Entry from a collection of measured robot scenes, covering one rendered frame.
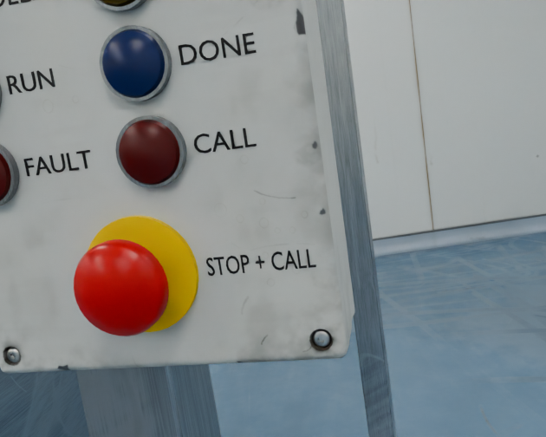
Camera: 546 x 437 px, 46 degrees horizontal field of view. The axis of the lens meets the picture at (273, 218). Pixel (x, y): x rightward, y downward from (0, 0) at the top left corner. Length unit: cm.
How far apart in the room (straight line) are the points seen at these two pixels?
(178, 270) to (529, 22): 407
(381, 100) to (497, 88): 71
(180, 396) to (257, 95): 19
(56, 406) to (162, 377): 125
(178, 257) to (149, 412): 14
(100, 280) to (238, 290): 6
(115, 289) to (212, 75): 9
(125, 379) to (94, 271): 13
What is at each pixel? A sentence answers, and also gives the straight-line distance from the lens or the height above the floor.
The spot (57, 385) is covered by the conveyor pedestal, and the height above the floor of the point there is 45.
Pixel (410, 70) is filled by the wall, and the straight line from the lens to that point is 406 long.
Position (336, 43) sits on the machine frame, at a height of 112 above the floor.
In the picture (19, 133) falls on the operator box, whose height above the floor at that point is 101.
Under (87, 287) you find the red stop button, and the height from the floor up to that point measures 95.
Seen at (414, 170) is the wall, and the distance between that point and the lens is 408.
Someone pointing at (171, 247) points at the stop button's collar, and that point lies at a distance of 28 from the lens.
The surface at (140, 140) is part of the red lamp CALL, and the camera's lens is 27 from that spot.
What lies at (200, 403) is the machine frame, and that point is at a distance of 42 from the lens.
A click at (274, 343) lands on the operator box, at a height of 91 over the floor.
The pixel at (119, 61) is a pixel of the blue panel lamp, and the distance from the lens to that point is 27.
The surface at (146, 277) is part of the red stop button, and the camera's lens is 26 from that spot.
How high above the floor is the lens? 101
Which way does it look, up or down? 10 degrees down
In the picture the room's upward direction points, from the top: 8 degrees counter-clockwise
